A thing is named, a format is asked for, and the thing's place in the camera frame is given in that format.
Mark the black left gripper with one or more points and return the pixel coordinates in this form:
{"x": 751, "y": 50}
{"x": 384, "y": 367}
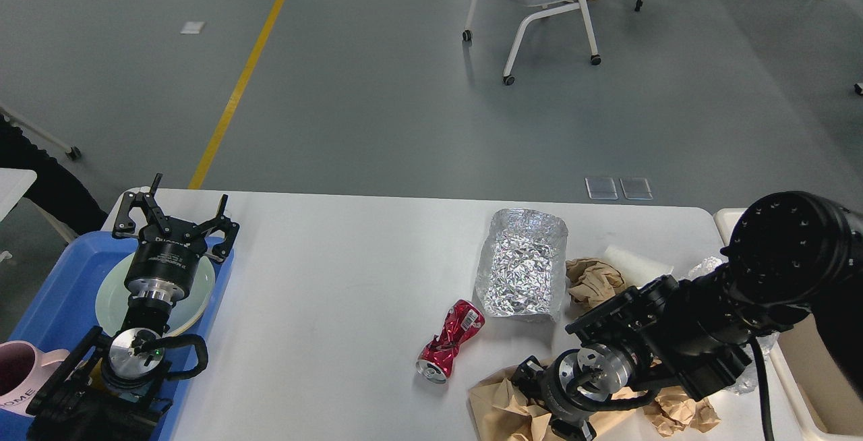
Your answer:
{"x": 167, "y": 262}

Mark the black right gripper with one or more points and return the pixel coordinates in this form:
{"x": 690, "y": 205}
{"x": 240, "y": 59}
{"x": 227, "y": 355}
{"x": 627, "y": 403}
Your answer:
{"x": 553, "y": 388}

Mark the brown paper bag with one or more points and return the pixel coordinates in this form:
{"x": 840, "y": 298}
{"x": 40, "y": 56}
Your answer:
{"x": 502, "y": 412}

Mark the green plate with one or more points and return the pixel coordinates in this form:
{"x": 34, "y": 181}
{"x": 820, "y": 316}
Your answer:
{"x": 111, "y": 299}

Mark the aluminium foil tray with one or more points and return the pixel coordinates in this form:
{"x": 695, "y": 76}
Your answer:
{"x": 521, "y": 269}

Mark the pink HOME mug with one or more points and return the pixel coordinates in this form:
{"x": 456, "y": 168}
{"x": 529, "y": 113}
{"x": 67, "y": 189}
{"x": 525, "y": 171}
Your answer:
{"x": 24, "y": 371}

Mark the dark teal mug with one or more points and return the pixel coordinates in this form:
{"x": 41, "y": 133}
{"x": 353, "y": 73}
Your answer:
{"x": 96, "y": 379}

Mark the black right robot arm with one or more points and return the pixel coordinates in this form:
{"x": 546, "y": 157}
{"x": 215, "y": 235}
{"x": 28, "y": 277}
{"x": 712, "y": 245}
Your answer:
{"x": 791, "y": 255}

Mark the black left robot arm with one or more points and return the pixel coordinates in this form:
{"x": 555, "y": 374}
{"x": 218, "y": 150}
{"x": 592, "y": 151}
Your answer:
{"x": 108, "y": 387}

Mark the crushed red soda can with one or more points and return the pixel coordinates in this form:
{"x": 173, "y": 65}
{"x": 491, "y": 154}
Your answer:
{"x": 437, "y": 359}

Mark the dark seated figure left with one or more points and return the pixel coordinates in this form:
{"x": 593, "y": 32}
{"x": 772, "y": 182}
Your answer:
{"x": 55, "y": 189}

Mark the crumpled brown paper lower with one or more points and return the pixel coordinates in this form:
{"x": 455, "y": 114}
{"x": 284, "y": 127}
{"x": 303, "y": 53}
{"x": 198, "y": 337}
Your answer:
{"x": 673, "y": 411}

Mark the crumpled brown paper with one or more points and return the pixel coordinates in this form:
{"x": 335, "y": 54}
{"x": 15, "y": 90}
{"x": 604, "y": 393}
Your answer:
{"x": 591, "y": 282}
{"x": 673, "y": 411}

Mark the crumpled brown paper upper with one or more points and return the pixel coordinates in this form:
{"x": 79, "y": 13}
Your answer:
{"x": 591, "y": 282}

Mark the clear plastic wrap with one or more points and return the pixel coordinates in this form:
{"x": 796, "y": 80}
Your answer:
{"x": 748, "y": 381}

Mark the beige plastic bin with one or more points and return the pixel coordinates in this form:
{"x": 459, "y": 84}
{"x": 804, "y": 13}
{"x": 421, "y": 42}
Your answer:
{"x": 725, "y": 220}

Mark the white table frame left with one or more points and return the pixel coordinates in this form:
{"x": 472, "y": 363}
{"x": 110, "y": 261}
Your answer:
{"x": 72, "y": 152}

